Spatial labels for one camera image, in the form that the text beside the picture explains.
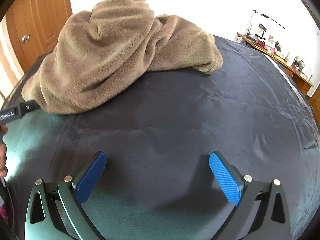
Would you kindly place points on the red box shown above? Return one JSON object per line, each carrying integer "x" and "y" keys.
{"x": 265, "y": 47}

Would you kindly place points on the wooden desk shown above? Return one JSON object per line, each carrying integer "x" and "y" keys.
{"x": 303, "y": 86}

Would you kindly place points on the brown fleece sweater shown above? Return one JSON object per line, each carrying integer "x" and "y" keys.
{"x": 100, "y": 55}

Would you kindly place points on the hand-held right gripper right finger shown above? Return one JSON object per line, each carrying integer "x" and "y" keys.
{"x": 225, "y": 177}

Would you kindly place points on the wooden door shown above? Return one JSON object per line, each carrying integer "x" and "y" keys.
{"x": 37, "y": 17}

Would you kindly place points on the dark grey bed sheet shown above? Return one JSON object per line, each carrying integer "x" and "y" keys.
{"x": 175, "y": 120}

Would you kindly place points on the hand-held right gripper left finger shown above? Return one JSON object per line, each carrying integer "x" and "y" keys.
{"x": 90, "y": 177}

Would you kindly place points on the person's pink clothing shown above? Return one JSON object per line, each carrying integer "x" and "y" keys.
{"x": 2, "y": 212}

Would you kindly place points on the person's left hand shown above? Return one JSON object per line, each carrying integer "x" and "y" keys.
{"x": 2, "y": 152}

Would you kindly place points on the black desk lamp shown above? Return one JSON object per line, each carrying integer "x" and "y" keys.
{"x": 250, "y": 22}

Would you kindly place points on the small black desk stand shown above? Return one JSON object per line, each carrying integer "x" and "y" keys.
{"x": 262, "y": 28}

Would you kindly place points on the metal door knob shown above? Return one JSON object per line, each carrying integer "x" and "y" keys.
{"x": 25, "y": 38}

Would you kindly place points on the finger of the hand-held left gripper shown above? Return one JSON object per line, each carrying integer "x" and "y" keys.
{"x": 29, "y": 106}

